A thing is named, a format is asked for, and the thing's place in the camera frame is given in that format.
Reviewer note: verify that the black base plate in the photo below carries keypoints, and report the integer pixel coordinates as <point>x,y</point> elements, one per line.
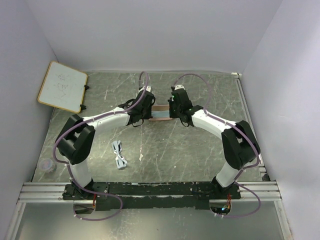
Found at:
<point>149,195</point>

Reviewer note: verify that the aluminium rail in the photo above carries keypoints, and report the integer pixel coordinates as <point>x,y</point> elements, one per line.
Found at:
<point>51,192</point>

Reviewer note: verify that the pink glasses case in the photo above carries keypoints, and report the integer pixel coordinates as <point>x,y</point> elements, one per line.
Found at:
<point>160,108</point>

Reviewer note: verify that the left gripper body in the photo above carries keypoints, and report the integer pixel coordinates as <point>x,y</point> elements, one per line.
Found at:
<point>147,113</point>

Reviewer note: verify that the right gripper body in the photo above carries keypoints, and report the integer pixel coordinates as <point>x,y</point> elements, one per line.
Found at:
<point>174,111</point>

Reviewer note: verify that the light blue cleaning cloth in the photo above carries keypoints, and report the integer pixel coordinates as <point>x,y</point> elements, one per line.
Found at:
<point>160,114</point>

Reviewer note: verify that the small whiteboard with orange frame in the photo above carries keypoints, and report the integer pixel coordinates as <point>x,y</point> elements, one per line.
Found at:
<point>63,87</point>

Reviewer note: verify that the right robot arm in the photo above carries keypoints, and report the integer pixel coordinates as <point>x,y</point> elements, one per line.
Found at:
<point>240,146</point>

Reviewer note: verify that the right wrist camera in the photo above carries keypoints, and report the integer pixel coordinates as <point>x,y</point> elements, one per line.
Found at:
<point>177,87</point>

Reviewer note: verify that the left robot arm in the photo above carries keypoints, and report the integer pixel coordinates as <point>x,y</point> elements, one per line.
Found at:
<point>75,140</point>

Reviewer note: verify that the white sunglasses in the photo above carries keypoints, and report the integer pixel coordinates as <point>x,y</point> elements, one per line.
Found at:
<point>121,162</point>

